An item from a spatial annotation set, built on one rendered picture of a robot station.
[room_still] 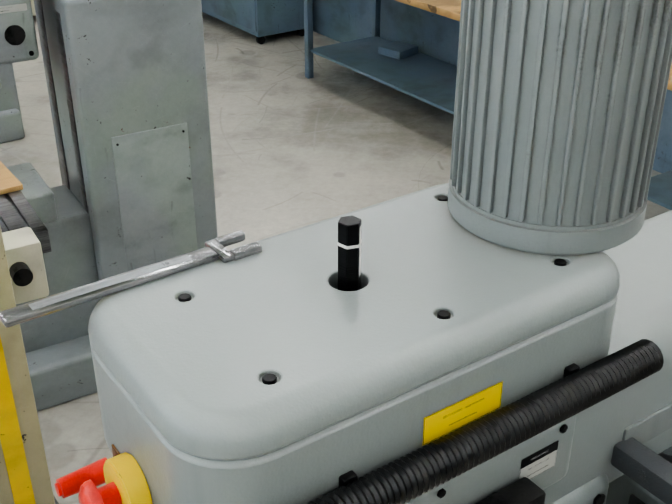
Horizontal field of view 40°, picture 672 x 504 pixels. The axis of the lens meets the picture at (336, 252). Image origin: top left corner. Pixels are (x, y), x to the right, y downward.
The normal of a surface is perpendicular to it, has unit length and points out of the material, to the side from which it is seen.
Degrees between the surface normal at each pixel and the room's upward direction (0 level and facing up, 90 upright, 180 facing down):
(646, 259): 0
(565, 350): 90
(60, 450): 0
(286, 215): 0
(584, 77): 90
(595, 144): 90
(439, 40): 90
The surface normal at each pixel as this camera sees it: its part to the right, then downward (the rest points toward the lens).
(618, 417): 0.57, 0.40
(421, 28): -0.82, 0.28
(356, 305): 0.00, -0.88
